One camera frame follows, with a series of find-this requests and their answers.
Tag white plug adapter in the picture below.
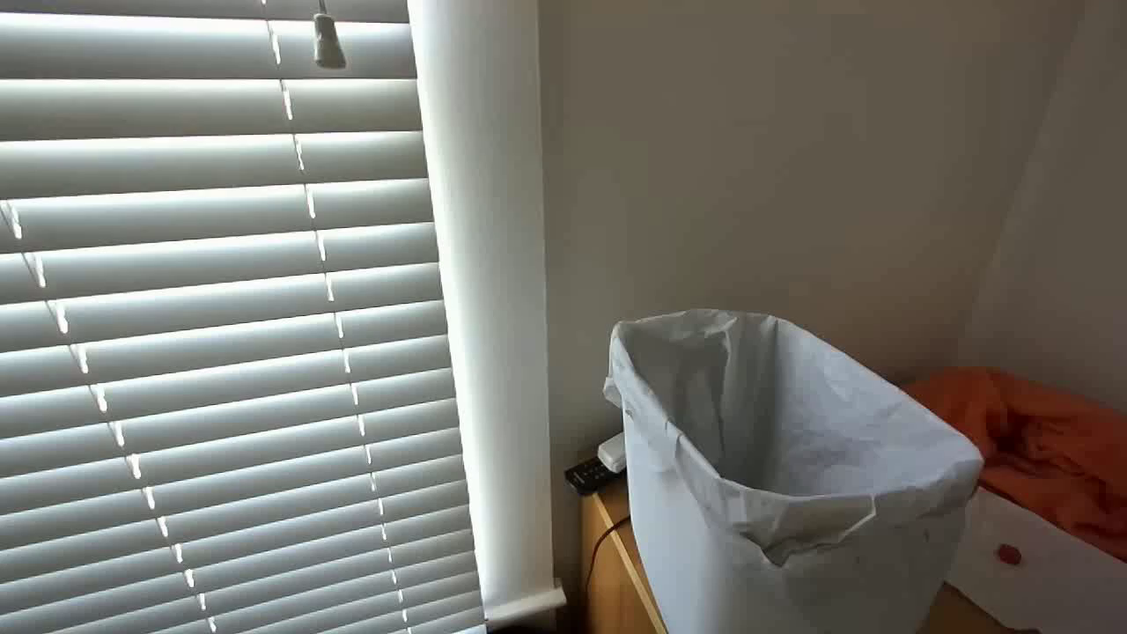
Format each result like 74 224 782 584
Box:
595 429 629 477

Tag small black device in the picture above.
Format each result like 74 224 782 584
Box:
564 459 619 496

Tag white plastic bin liner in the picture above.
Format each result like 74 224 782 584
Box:
604 305 986 571

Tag grey waste bin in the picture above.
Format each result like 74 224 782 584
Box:
624 432 970 634

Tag white horizontal window blinds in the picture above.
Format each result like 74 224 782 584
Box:
0 0 485 634

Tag orange cloth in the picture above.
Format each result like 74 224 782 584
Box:
902 366 1127 568

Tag white window frame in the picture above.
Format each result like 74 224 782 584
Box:
401 0 571 634

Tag thin dark cable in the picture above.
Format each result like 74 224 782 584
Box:
580 510 634 593

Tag bell-shaped blind cord pull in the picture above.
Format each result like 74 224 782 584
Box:
311 3 350 69

